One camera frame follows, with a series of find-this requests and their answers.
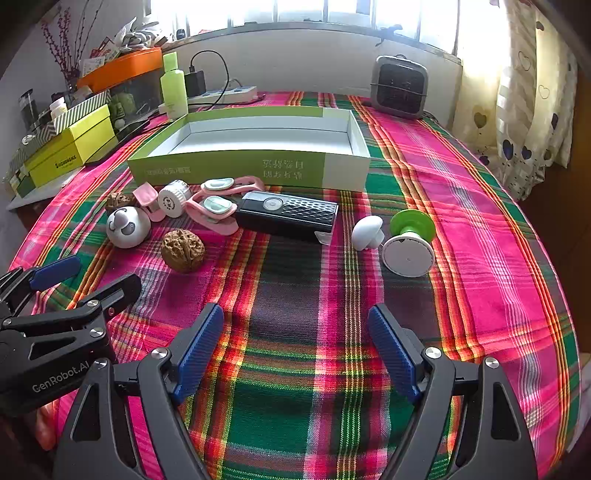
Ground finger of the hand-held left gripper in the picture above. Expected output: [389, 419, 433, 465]
[0, 256, 81, 319]
[0, 274, 143, 365]

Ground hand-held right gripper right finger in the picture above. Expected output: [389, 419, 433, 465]
[368, 303, 539, 480]

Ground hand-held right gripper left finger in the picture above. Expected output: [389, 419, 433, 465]
[54, 302, 225, 480]

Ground white round panda toy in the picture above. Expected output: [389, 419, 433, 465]
[106, 206, 152, 250]

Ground brown walnut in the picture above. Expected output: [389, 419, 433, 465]
[105, 191, 137, 214]
[161, 229, 205, 274]

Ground green white plastic spool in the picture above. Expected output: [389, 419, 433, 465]
[381, 209, 437, 278]

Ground pink plastic clip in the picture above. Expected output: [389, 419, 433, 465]
[132, 181, 166, 223]

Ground white mushroom figure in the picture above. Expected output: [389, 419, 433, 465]
[351, 215, 386, 252]

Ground black rectangular speaker device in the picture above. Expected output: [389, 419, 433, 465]
[235, 191, 340, 245]

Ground green and white cardboard box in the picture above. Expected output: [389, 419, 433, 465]
[127, 105, 371, 191]

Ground yellow-green cardboard box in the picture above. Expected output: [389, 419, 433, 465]
[28, 105, 116, 189]

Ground pink green plaid tablecloth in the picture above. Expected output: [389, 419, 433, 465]
[9, 90, 583, 480]

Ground black smartphone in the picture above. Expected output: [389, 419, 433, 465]
[88, 116, 158, 164]

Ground dark glass jar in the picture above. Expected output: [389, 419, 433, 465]
[18, 90, 40, 130]

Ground green white striped box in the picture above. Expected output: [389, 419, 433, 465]
[53, 90, 112, 136]

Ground glass tank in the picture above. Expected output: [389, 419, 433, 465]
[88, 76, 162, 121]

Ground light green bottle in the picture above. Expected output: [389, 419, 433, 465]
[160, 52, 189, 120]

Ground wooden cabinet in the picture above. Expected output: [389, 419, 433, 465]
[519, 138, 591, 333]

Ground orange tray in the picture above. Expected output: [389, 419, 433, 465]
[76, 48, 164, 93]

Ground red flower branches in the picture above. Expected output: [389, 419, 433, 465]
[41, 0, 93, 88]

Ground black charger plug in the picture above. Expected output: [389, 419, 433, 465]
[185, 70, 207, 97]

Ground white power strip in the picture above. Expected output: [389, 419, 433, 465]
[158, 85, 258, 114]

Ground white patterned bag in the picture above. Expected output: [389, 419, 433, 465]
[115, 16, 163, 51]

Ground small grey heater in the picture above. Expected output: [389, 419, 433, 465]
[370, 54, 429, 121]

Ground cream curtain with hearts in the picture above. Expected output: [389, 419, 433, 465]
[455, 0, 580, 201]

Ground black window latch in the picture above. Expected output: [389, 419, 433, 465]
[376, 25, 404, 47]

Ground window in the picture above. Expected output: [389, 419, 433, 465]
[148, 0, 509, 51]

